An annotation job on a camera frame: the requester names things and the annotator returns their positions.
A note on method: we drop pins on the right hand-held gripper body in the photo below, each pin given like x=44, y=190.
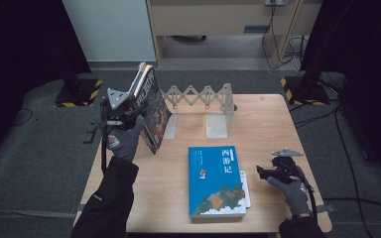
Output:
x=286, y=168

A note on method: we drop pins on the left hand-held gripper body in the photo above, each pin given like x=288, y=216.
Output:
x=119, y=112

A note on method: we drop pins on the dark illustrated book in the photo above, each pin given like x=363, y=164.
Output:
x=155, y=112

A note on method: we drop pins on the white caterpillar picture book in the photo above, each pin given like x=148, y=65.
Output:
x=246, y=191

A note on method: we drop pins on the blue book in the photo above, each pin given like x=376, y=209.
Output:
x=215, y=178

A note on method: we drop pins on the grey metal expandable book rack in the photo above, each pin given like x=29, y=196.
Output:
x=216, y=122

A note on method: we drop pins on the person's left hand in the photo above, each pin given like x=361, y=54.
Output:
x=124, y=142

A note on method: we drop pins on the person's right hand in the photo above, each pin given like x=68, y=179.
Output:
x=294, y=198

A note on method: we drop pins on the black floor tape mark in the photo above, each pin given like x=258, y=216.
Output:
x=91, y=134

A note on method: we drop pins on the black stand with striped base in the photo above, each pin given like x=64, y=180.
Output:
x=79, y=94
x=307, y=91

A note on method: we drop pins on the grey floor tape piece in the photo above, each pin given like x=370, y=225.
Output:
x=325, y=208
x=74, y=209

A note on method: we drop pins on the white cabinet panel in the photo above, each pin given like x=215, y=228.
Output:
x=112, y=29

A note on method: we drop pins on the black curtain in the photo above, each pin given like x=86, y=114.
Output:
x=370, y=49
x=20, y=49

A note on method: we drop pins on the white wall socket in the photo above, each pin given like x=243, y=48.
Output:
x=276, y=2

